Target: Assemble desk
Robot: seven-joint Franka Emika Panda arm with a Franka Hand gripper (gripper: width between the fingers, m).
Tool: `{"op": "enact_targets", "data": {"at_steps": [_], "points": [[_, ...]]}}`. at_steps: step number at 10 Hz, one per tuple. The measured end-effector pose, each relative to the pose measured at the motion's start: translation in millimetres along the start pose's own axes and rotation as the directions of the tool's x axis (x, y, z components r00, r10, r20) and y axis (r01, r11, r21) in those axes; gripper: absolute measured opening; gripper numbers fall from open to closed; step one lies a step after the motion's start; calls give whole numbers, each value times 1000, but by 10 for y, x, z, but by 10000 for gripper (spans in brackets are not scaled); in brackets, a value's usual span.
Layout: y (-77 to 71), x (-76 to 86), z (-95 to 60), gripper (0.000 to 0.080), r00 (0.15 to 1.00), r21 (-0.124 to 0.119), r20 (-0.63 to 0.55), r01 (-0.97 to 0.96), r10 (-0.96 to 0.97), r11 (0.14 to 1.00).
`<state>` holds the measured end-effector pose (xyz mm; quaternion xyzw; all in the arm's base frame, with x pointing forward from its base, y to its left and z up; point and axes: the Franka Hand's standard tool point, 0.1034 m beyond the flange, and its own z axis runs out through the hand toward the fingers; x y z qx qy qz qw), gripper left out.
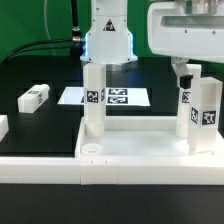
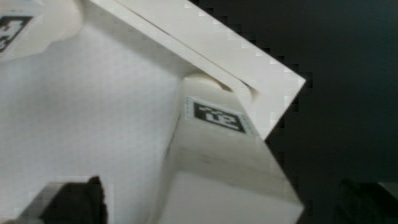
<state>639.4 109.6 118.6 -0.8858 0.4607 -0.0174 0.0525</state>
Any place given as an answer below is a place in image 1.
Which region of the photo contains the marker sheet with tags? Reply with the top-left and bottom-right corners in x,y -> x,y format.
58,87 -> 150,106

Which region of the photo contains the black cable pair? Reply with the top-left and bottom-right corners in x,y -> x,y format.
2,37 -> 84,63

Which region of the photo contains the thin white cable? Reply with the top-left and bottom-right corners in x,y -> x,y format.
43,0 -> 57,57

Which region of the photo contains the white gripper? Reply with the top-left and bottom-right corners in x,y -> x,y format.
147,0 -> 224,88

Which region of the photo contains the white desk top tray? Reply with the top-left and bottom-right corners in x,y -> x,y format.
75,116 -> 224,167

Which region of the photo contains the black vertical cable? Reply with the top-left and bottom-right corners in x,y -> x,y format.
70,0 -> 81,38

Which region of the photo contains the white L-shaped obstacle fence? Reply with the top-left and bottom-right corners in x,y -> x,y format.
0,116 -> 224,186

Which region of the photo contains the white block left edge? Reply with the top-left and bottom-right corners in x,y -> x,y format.
0,115 -> 9,142

